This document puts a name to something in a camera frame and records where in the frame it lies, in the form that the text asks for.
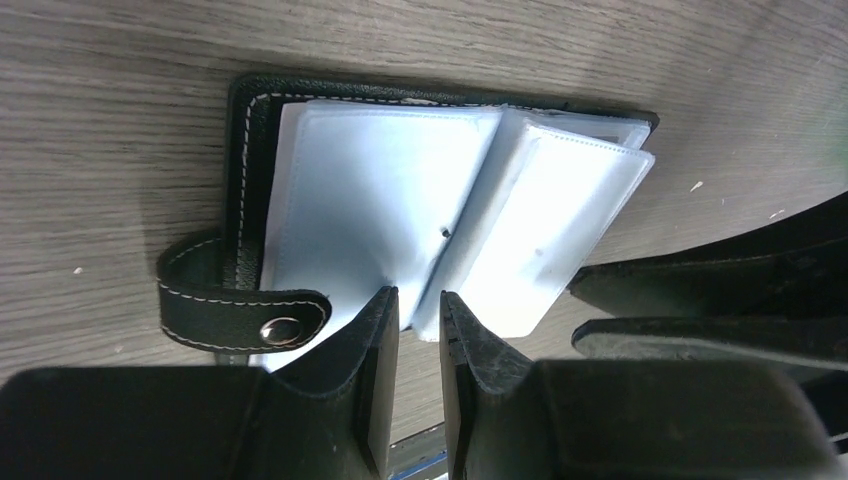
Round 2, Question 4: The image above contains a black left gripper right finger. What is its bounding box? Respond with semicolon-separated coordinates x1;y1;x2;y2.
440;292;842;479

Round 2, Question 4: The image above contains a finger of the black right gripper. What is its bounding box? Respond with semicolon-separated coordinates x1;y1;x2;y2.
568;194;847;318
571;317;847;383

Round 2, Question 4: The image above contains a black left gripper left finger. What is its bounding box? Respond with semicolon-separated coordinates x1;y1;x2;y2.
1;287;399;479

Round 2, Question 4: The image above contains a black card holder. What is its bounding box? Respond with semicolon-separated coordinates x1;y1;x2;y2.
157;74;659;371

